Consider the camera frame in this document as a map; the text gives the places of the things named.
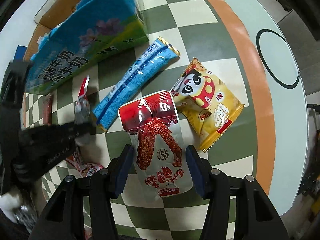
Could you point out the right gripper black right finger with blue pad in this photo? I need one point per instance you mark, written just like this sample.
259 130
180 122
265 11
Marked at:
256 216

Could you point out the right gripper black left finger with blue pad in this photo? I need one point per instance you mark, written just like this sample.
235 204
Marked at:
63 216

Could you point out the red white spicy strip packet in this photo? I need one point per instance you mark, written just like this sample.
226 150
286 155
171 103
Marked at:
153 126

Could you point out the long blue biscuit packet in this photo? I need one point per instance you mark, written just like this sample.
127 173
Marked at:
155 57

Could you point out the yellow panda chip bag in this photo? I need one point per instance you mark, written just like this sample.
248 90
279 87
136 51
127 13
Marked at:
207 103

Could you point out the red white snack packet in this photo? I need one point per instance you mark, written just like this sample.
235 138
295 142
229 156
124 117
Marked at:
82 111

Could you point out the small red snack packet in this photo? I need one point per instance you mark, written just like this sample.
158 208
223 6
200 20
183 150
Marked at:
84 169

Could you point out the checkered orange-edged table mat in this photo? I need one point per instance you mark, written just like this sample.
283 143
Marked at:
210 31

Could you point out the blue milk carton box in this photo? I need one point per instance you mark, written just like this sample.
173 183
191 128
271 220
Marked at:
96 30

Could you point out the brown cardboard box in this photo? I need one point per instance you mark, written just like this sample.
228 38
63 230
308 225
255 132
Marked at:
57 13

